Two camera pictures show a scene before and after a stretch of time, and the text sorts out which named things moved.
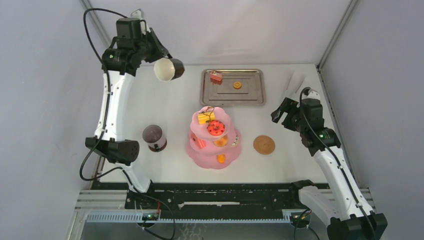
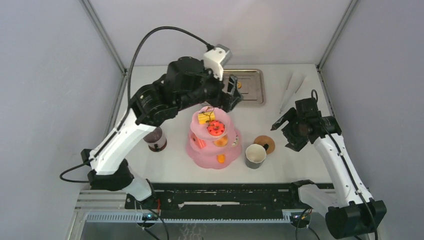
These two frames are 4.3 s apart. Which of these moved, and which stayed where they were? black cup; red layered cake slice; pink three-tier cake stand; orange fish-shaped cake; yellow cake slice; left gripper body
Moved: black cup; left gripper body
Stayed: pink three-tier cake stand; yellow cake slice; orange fish-shaped cake; red layered cake slice
